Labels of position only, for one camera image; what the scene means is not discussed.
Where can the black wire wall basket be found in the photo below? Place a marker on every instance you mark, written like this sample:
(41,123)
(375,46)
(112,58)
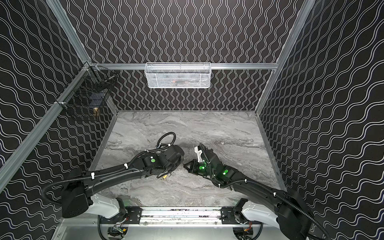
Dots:
(92,91)

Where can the brass object in black basket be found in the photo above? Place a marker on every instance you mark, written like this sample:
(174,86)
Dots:
(96,112)

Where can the white mesh wall basket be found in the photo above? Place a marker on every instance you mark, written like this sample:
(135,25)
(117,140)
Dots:
(159,75)

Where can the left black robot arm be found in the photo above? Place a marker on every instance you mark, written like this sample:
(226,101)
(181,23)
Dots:
(77,194)

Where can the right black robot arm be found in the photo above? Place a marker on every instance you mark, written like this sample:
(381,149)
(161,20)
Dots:
(264,192)

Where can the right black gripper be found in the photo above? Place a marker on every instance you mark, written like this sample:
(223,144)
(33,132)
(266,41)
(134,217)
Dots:
(192,166)

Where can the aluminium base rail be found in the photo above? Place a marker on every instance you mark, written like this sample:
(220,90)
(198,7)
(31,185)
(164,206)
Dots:
(170,216)

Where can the red item in white basket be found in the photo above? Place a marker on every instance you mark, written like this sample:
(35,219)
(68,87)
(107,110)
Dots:
(179,82)

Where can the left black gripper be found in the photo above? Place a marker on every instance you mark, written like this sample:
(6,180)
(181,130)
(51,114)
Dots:
(173,165)

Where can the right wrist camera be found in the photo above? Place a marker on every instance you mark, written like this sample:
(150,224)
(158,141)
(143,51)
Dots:
(198,150)

